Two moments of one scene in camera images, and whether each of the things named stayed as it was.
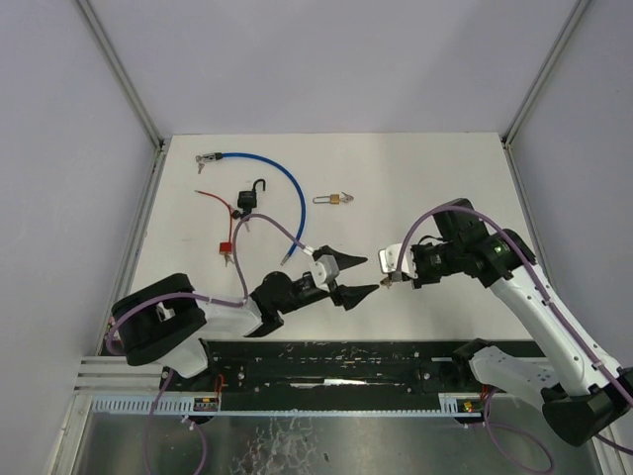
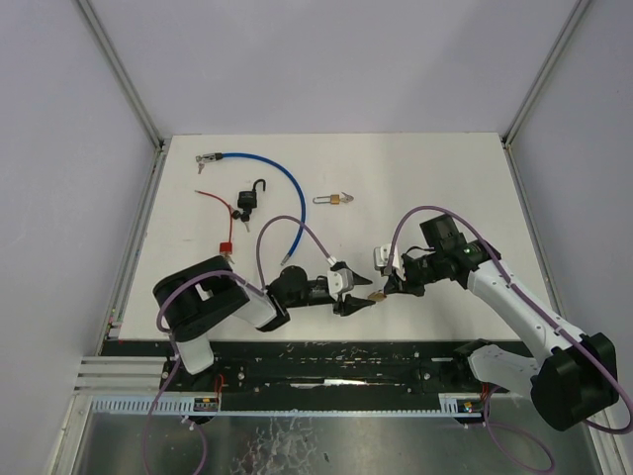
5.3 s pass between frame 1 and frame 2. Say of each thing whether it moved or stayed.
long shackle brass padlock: stayed
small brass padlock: moved
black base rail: stayed
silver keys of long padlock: stayed
